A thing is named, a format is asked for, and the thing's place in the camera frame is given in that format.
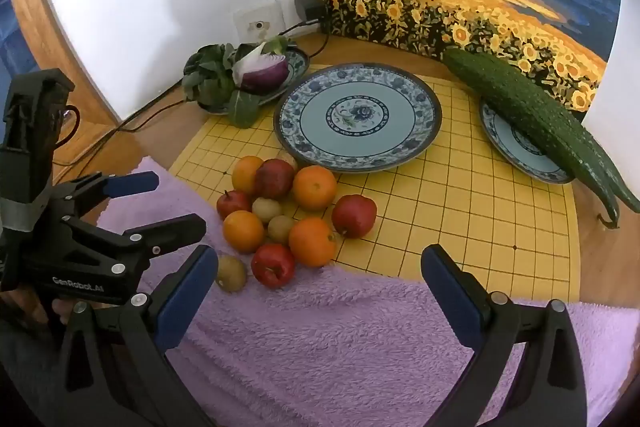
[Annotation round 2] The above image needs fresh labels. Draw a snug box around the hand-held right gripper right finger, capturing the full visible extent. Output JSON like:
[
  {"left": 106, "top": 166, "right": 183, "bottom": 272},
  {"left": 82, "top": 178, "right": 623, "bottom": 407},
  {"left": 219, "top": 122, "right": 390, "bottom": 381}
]
[{"left": 421, "top": 243, "right": 588, "bottom": 427}]

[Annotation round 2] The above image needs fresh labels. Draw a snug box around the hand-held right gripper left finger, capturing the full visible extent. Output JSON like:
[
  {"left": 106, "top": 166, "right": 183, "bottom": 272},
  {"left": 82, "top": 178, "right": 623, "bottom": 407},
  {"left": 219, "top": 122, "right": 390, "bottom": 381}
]
[{"left": 52, "top": 244, "right": 219, "bottom": 427}]

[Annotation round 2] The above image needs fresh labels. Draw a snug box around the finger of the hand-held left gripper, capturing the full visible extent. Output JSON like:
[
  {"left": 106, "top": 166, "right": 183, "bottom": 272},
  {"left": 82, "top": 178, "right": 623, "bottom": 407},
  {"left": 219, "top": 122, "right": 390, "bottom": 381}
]
[
  {"left": 62, "top": 213, "right": 207, "bottom": 260},
  {"left": 50, "top": 172, "right": 160, "bottom": 220}
]

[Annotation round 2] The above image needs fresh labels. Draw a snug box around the red apple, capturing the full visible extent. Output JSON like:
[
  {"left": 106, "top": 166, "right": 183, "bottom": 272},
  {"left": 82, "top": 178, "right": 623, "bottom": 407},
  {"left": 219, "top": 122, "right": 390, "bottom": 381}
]
[
  {"left": 216, "top": 190, "right": 253, "bottom": 220},
  {"left": 331, "top": 194, "right": 378, "bottom": 239},
  {"left": 250, "top": 243, "right": 296, "bottom": 289},
  {"left": 255, "top": 158, "right": 296, "bottom": 200}
]

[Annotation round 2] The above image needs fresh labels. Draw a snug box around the orange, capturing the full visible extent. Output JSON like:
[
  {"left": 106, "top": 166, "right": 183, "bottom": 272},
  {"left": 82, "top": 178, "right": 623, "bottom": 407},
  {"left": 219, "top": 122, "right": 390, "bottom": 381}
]
[
  {"left": 292, "top": 165, "right": 338, "bottom": 212},
  {"left": 231, "top": 155, "right": 265, "bottom": 195},
  {"left": 288, "top": 217, "right": 337, "bottom": 269},
  {"left": 222, "top": 210, "right": 266, "bottom": 254}
]

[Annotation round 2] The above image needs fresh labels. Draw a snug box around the large blue patterned plate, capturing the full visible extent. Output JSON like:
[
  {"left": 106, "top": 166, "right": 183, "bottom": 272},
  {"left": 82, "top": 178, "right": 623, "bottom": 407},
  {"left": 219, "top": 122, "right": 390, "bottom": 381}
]
[{"left": 273, "top": 63, "right": 443, "bottom": 174}]

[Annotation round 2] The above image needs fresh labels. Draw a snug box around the person's left hand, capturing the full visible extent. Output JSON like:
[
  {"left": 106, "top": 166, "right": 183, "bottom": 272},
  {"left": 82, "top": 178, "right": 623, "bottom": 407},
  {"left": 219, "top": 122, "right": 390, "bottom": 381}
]
[{"left": 0, "top": 288, "right": 76, "bottom": 327}]

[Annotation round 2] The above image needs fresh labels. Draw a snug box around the yellow grid mat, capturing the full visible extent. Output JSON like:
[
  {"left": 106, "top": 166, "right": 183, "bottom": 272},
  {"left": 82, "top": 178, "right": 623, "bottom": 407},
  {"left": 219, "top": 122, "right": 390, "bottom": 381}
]
[{"left": 168, "top": 66, "right": 581, "bottom": 290}]

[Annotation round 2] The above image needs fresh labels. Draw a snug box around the dark leafy green vegetable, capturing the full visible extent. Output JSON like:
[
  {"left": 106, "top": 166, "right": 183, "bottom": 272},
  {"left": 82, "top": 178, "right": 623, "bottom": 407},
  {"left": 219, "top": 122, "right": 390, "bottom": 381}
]
[{"left": 181, "top": 36, "right": 291, "bottom": 129}]

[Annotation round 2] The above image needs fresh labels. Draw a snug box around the purple fluffy towel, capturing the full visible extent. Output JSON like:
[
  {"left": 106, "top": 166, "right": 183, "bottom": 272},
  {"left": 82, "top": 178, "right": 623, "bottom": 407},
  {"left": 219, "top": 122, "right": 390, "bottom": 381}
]
[{"left": 97, "top": 157, "right": 640, "bottom": 427}]

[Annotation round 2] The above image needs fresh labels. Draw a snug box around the medium blue patterned plate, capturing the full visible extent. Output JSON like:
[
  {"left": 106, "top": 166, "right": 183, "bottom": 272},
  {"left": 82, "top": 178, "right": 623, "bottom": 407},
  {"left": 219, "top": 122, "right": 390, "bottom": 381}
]
[{"left": 478, "top": 101, "right": 575, "bottom": 185}]

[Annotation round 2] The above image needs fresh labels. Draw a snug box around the halved red onion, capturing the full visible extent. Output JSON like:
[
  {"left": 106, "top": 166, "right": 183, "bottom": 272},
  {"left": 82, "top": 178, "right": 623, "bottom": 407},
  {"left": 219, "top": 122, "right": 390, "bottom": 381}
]
[{"left": 232, "top": 41, "right": 291, "bottom": 95}]

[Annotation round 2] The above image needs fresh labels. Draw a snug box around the long green cucumber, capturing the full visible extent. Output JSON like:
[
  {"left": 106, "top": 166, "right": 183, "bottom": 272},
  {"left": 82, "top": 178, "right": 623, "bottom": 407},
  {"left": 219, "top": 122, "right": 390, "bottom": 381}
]
[
  {"left": 520, "top": 107, "right": 621, "bottom": 229},
  {"left": 442, "top": 48, "right": 640, "bottom": 214}
]

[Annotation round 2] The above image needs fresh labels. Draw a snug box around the small blue patterned plate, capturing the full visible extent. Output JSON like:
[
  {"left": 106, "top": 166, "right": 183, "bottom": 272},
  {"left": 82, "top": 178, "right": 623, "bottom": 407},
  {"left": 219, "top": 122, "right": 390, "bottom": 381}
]
[{"left": 197, "top": 47, "right": 311, "bottom": 115}]

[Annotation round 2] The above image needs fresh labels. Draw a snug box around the black power adapter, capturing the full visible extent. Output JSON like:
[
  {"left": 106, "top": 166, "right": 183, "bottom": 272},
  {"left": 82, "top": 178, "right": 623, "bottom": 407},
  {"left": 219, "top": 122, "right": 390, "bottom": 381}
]
[{"left": 295, "top": 0, "right": 323, "bottom": 22}]

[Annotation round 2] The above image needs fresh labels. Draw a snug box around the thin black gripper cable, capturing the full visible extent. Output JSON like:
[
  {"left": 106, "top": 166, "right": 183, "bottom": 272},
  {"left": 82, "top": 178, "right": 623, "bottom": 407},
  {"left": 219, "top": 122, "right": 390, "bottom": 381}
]
[{"left": 52, "top": 104, "right": 81, "bottom": 145}]

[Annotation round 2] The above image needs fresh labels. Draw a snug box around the black power cable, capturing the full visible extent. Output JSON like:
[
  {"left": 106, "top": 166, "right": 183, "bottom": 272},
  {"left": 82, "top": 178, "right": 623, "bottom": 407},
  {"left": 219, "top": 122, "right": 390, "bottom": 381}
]
[{"left": 112, "top": 19, "right": 331, "bottom": 132}]

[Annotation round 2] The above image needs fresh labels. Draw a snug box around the white wall outlet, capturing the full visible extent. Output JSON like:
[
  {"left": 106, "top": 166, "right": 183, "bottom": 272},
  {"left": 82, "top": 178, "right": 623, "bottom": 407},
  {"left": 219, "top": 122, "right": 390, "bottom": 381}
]
[{"left": 232, "top": 4, "right": 286, "bottom": 45}]

